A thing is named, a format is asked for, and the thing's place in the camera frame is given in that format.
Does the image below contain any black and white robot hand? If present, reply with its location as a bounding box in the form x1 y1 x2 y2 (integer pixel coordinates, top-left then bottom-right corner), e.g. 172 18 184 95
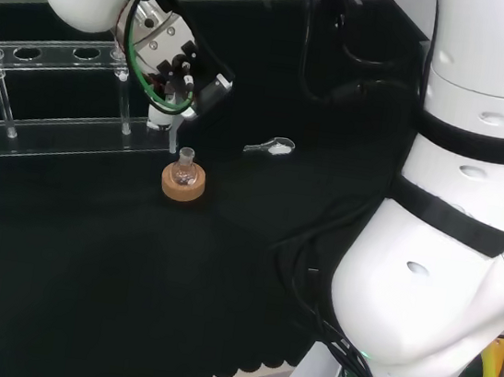
111 0 244 141

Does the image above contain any glass round-bottom flask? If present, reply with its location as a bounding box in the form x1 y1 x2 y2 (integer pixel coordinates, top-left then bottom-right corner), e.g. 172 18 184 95
170 145 201 189

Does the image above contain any clear acrylic funnel stand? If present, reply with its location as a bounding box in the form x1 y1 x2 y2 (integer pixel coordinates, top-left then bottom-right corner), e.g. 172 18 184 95
0 0 195 187

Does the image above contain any glass weighing funnel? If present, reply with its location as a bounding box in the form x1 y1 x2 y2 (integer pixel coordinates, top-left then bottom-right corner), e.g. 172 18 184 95
241 131 298 160

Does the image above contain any black cloth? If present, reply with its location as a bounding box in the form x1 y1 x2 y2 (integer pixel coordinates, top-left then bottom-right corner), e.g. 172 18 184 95
0 0 438 377

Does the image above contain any green cable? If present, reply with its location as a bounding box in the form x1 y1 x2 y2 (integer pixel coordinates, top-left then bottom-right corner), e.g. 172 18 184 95
112 0 222 119

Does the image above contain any hanging black cable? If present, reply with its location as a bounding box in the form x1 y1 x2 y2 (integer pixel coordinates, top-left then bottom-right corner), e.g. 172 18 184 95
285 0 439 122

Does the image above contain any cork ring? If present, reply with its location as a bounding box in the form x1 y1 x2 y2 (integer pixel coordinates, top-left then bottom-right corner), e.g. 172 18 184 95
158 160 210 205

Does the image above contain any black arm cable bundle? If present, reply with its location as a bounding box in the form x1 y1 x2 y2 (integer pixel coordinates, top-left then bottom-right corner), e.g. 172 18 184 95
250 172 424 377

